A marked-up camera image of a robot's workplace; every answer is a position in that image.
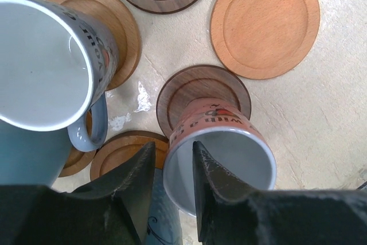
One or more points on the large blue mug front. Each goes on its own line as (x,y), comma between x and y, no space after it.
(163,225)

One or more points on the brown ringed coaster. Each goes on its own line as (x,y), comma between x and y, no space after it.
(77,161)
(122,147)

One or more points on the light wood coaster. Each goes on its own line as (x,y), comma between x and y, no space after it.
(117,17)

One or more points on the small orange-handled mug front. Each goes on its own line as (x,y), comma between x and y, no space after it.
(232,140)

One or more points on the orange wood coaster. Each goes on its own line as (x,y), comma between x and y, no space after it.
(263,39)

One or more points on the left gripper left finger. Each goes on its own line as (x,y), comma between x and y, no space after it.
(112,209)

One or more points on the small grey mug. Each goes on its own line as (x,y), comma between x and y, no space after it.
(56,64)

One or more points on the large blue mug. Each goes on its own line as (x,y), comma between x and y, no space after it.
(163,225)
(32,157)

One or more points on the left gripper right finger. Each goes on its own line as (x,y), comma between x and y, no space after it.
(230,211)

